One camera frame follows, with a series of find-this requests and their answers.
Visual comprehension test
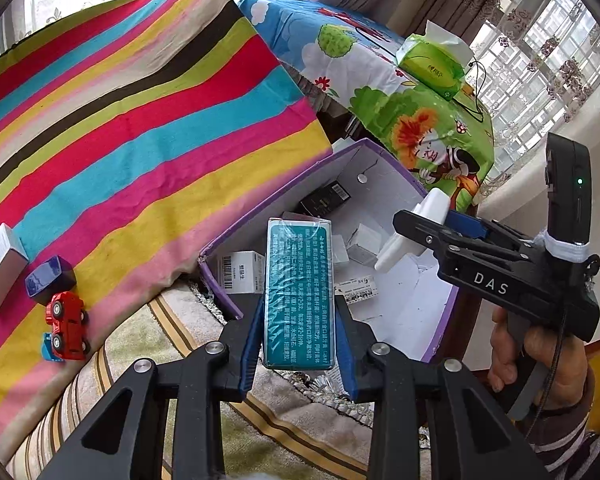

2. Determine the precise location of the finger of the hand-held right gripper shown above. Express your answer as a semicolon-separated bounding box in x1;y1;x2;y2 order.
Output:
447;211;523;248
392;209;451;258

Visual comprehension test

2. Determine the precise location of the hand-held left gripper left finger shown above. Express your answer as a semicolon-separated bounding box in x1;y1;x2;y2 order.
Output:
42;295;266;480

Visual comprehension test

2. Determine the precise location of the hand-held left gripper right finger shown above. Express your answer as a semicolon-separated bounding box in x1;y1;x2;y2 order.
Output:
332;295;551;480

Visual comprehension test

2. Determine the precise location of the white plastic charger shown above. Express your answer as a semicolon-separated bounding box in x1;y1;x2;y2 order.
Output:
375;187;453;272

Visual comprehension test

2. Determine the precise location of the small white square box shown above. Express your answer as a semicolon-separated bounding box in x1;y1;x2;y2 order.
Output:
345;224;381;266

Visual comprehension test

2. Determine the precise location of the purple cardboard box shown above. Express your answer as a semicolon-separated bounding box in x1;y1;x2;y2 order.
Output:
199;138;461;363

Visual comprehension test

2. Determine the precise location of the teal printed box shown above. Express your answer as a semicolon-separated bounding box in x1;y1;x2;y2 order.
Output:
262;217;338;372

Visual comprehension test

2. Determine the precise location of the white box with barcode label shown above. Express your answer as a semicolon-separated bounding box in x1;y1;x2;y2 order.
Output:
220;251;266;295

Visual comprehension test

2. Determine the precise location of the black small box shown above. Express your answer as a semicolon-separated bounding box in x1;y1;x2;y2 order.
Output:
300;180;353;218

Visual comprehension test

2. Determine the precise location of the person's right forearm striped sleeve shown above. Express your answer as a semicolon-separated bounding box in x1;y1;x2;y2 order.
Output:
525;395;600;480

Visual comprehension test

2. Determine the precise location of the person's right hand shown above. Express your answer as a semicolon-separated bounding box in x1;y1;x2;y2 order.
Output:
487;305;593;418

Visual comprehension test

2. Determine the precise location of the beige striped cushion mat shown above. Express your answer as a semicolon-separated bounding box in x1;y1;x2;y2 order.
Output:
5;280;431;480

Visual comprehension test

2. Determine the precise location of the green tissue pack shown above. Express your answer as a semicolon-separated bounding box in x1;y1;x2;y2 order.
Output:
396;20;473;101

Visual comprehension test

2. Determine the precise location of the cartoon printed tablecloth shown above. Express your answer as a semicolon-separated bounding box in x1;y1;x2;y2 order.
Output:
237;0;496;213

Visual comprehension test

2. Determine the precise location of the red toy car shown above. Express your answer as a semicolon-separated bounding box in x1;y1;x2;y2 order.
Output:
45;291;91;361

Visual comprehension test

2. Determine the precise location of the window with white grille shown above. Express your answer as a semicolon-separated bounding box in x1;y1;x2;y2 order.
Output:
480;0;600;136

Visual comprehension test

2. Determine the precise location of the small blue toy piece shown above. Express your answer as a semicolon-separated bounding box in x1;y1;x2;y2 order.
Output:
42;331;66;361

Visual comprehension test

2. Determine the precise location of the dark blue small box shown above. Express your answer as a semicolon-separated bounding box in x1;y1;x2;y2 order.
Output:
25;256;76;305

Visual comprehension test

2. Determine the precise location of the rainbow striped blanket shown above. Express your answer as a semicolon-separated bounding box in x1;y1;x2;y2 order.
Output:
0;0;333;453

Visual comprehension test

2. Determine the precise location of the white box with grey sides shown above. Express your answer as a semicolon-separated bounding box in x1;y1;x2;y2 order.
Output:
0;223;29;311

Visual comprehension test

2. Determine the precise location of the black gripper cord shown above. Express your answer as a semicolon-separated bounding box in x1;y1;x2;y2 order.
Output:
527;302;571;438

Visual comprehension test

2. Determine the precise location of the black charging cable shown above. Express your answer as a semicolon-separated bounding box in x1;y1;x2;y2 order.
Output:
462;57;488;123

